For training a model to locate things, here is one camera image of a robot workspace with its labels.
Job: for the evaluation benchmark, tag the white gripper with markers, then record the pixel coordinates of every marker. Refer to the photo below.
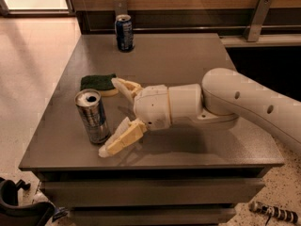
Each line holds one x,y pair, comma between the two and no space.
152,106

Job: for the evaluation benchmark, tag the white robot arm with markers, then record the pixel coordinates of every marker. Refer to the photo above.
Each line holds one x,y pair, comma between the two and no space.
220,98

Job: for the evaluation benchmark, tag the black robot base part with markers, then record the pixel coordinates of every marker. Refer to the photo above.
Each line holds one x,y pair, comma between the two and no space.
36,214

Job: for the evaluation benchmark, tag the silver blue redbull can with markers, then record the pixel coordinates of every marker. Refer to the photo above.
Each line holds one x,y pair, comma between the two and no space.
90,107

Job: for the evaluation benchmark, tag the dark blue soda can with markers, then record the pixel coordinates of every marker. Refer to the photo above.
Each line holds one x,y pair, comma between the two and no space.
124,32

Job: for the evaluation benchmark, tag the green yellow sponge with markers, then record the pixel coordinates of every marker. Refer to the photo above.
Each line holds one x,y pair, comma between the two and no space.
101,83

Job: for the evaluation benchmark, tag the grey upper drawer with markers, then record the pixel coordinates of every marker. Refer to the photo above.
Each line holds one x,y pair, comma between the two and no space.
151,192

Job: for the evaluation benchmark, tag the grey drawer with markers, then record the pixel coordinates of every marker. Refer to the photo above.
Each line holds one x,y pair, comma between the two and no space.
151,192
153,217

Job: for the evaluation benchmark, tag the grey lower drawer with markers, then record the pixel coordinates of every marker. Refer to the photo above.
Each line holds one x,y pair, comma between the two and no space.
153,217

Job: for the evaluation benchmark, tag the black white striped tool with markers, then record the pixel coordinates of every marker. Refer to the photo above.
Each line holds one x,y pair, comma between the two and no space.
275,212

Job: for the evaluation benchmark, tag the left metal wall bracket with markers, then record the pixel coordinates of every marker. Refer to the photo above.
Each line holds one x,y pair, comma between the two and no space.
120,7

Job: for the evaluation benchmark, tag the metal wall bracket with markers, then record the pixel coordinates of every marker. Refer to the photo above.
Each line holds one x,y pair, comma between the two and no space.
253,30
120,7

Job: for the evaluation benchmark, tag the right metal wall bracket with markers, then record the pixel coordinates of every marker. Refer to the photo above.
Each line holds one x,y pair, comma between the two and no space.
253,30

